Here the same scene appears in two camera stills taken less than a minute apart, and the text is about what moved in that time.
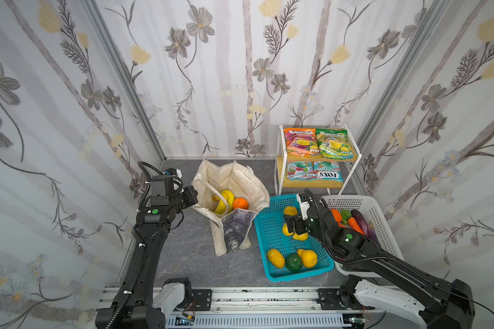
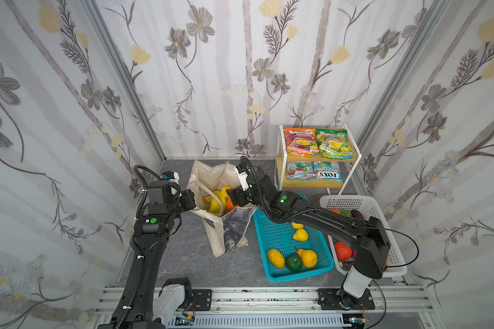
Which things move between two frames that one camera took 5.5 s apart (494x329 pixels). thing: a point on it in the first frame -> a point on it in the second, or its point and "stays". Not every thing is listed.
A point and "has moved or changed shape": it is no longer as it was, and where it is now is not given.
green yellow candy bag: x=333 y=143 stays
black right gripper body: x=296 y=224 -> x=234 y=195
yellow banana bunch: x=228 y=198 has moved or changed shape
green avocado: x=293 y=262 stays
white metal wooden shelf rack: x=280 y=161 stays
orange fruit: x=240 y=203 has moved or changed shape
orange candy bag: x=301 y=142 stays
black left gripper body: x=190 y=196 stays
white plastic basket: x=381 y=229 stays
